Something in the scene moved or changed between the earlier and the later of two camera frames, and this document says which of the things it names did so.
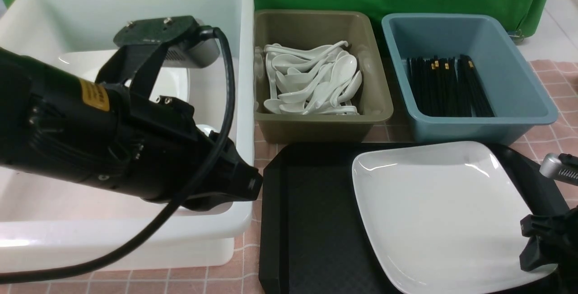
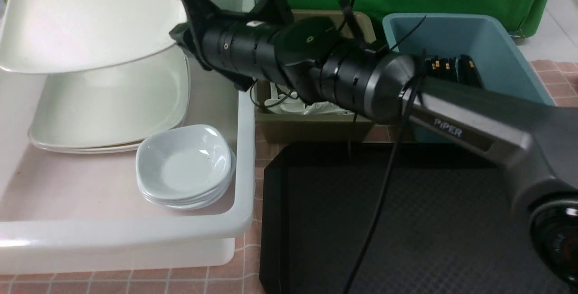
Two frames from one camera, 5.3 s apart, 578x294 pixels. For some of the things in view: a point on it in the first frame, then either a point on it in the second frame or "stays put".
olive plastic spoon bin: x=360 y=30 stays put
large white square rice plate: x=445 y=218 to x=58 y=21
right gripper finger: x=539 y=251 to x=200 y=10
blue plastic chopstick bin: x=521 y=98 stays put
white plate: x=165 y=81 to x=112 y=103
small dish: x=207 y=128 to x=183 y=169
